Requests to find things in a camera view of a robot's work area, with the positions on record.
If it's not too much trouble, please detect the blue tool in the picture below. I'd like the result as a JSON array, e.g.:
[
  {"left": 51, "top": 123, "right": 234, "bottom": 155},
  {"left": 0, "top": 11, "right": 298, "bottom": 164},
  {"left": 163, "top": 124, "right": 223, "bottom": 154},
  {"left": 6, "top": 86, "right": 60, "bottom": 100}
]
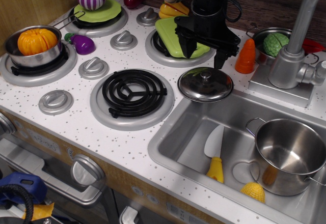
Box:
[{"left": 1, "top": 172, "right": 47, "bottom": 205}]

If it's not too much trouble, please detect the black front stove coil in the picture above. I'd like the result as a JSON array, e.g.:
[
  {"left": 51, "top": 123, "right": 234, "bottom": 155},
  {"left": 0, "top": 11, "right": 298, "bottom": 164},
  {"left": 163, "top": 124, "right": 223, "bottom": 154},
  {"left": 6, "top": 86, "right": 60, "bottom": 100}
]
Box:
[{"left": 101, "top": 69, "right": 168, "bottom": 118}]

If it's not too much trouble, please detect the silver oven dial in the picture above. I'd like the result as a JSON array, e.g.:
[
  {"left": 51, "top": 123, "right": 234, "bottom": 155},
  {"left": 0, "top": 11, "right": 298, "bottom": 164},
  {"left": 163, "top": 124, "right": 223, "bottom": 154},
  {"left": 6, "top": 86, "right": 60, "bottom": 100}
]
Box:
[{"left": 70, "top": 154, "right": 105, "bottom": 186}]

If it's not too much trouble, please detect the silver stove knob middle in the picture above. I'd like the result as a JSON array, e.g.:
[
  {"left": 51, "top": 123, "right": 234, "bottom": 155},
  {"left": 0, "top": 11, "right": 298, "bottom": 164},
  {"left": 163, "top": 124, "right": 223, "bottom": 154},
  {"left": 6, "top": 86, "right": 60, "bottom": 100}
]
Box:
[{"left": 78, "top": 57, "right": 109, "bottom": 80}]

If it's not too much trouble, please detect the silver stove knob front left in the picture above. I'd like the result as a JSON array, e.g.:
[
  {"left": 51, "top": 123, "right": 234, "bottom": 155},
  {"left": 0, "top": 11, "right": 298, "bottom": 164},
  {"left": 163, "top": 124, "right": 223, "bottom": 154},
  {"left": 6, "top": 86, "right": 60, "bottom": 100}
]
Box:
[{"left": 38, "top": 90, "right": 74, "bottom": 116}]

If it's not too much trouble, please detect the green toy plate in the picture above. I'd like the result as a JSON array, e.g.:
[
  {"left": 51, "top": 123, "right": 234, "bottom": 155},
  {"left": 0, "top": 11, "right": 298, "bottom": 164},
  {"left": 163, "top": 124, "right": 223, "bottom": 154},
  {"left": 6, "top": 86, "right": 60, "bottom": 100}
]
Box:
[{"left": 73, "top": 0, "right": 122, "bottom": 23}]

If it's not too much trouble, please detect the silver toy faucet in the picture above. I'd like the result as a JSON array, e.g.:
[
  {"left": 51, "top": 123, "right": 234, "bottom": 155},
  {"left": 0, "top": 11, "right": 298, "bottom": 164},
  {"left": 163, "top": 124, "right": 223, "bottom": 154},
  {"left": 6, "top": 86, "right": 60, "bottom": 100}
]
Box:
[{"left": 249, "top": 0, "right": 325, "bottom": 108}]

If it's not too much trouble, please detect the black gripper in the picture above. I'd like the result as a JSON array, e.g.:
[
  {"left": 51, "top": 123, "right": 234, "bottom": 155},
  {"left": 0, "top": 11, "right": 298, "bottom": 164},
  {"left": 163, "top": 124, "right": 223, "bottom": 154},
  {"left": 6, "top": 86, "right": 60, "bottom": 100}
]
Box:
[{"left": 174, "top": 16, "right": 240, "bottom": 69}]

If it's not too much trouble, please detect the green toy cutting board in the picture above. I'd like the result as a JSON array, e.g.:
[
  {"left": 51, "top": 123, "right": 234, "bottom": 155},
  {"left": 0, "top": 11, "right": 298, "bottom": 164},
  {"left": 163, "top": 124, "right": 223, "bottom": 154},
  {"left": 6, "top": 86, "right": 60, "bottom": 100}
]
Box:
[{"left": 155, "top": 16, "right": 210, "bottom": 59}]

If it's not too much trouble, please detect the orange toy carrot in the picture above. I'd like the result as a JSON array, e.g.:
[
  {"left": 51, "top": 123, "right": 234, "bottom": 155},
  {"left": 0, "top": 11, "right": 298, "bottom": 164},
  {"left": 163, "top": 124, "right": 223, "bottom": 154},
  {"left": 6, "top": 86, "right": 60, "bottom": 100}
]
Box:
[{"left": 235, "top": 38, "right": 256, "bottom": 74}]

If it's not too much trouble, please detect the silver stove knob upper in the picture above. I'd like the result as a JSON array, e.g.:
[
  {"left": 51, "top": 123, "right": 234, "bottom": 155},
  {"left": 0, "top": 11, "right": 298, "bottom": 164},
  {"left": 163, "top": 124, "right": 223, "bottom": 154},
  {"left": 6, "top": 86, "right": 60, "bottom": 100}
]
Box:
[{"left": 110, "top": 31, "right": 138, "bottom": 51}]

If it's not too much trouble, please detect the yellow handled toy knife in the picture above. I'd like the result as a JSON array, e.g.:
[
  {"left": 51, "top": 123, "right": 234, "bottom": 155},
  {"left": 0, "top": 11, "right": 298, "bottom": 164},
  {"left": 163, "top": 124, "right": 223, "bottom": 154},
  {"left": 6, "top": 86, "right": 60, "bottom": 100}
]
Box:
[{"left": 204, "top": 125, "right": 224, "bottom": 183}]

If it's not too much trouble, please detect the purple toy eggplant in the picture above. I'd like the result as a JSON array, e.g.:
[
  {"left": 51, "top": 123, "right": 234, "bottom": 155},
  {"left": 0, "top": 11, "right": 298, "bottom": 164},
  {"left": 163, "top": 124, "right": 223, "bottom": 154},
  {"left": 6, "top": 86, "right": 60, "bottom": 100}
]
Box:
[{"left": 64, "top": 33, "right": 96, "bottom": 55}]

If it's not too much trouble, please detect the silver stove knob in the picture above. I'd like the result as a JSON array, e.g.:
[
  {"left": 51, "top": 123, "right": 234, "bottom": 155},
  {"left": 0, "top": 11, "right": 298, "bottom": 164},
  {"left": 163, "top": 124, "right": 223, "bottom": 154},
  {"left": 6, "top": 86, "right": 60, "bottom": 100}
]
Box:
[
  {"left": 136, "top": 8, "right": 159, "bottom": 26},
  {"left": 78, "top": 57, "right": 109, "bottom": 80},
  {"left": 110, "top": 31, "right": 138, "bottom": 51},
  {"left": 38, "top": 90, "right": 74, "bottom": 116}
]

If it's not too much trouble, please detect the red toy chili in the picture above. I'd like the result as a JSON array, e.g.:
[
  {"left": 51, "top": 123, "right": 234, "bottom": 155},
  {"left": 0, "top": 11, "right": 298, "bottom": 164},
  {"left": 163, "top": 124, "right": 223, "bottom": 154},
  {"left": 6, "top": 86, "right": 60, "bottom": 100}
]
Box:
[{"left": 302, "top": 38, "right": 325, "bottom": 54}]

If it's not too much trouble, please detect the small steel pot right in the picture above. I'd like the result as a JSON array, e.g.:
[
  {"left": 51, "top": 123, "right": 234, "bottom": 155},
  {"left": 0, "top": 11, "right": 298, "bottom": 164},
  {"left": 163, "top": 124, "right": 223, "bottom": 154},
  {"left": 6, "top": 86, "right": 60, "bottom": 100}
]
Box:
[{"left": 246, "top": 27, "right": 292, "bottom": 66}]

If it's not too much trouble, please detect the stainless steel pot lid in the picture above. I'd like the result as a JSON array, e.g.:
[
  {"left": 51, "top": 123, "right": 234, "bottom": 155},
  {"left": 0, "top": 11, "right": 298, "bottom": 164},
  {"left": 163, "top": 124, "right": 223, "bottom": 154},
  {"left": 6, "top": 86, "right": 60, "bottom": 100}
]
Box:
[{"left": 178, "top": 67, "right": 233, "bottom": 103}]

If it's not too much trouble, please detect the small steel saucepan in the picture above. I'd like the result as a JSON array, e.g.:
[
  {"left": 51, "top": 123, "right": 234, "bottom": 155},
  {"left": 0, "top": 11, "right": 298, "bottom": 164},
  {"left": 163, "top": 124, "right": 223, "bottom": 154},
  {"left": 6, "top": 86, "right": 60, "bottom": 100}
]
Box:
[{"left": 5, "top": 24, "right": 63, "bottom": 68}]

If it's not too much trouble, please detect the large steel pot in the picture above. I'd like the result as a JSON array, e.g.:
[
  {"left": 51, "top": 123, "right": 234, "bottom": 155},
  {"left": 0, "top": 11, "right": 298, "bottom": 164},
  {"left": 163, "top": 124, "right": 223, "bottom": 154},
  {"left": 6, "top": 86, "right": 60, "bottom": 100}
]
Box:
[{"left": 246, "top": 119, "right": 325, "bottom": 196}]

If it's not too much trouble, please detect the yellow toy banana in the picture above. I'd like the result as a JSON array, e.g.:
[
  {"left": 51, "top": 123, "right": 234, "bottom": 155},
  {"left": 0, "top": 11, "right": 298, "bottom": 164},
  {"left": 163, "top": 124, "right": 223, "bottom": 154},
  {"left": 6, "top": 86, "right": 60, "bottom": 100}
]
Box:
[{"left": 158, "top": 2, "right": 189, "bottom": 19}]

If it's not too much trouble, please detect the silver stove knob back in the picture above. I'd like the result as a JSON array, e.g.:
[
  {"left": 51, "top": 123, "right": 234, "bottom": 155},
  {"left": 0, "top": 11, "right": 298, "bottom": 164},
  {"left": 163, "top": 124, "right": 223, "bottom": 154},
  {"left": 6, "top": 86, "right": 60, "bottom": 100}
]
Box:
[{"left": 136, "top": 8, "right": 159, "bottom": 26}]

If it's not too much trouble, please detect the green toy cabbage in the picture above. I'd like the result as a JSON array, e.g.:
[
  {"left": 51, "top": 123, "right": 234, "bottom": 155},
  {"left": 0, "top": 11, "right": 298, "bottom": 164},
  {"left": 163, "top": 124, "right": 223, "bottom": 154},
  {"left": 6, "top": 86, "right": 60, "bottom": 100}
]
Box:
[{"left": 263, "top": 33, "right": 289, "bottom": 58}]

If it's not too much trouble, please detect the silver sink basin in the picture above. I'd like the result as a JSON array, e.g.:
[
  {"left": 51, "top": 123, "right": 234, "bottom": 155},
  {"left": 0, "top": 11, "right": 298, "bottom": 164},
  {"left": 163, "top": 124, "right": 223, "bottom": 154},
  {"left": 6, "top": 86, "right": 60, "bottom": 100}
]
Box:
[{"left": 148, "top": 92, "right": 325, "bottom": 223}]

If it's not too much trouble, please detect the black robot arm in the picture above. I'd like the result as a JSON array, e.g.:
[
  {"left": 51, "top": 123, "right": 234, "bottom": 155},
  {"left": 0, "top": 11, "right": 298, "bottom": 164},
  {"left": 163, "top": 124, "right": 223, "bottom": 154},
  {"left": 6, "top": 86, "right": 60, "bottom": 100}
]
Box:
[{"left": 174, "top": 0, "right": 242, "bottom": 69}]

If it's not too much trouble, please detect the yellow toy corn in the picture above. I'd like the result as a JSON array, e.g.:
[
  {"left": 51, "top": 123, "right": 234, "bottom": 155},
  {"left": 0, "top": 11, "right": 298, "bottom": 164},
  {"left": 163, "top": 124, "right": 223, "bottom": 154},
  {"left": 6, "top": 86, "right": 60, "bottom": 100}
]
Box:
[{"left": 240, "top": 182, "right": 265, "bottom": 203}]

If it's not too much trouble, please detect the yellow cloth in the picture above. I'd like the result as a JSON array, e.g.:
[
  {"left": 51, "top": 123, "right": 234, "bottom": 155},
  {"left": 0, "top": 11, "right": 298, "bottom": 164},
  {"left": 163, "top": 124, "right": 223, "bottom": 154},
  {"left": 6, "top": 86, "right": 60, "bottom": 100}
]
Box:
[{"left": 31, "top": 203, "right": 55, "bottom": 221}]

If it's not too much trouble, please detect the black braided cable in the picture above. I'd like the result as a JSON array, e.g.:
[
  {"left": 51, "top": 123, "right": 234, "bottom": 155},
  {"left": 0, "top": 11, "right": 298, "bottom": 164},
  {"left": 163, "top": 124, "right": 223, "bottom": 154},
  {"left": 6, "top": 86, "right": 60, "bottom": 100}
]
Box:
[{"left": 0, "top": 183, "right": 35, "bottom": 221}]

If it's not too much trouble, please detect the orange toy pumpkin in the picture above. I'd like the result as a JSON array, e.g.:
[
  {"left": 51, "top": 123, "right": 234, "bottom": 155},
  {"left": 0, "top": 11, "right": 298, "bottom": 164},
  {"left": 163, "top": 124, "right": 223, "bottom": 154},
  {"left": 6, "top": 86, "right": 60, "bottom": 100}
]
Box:
[{"left": 17, "top": 29, "right": 58, "bottom": 56}]

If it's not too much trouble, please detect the silver oven door handle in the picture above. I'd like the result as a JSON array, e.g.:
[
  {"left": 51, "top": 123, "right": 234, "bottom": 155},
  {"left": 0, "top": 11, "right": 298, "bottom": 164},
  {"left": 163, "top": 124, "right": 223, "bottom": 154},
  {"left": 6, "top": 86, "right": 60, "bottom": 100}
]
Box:
[{"left": 1, "top": 138, "right": 102, "bottom": 208}]

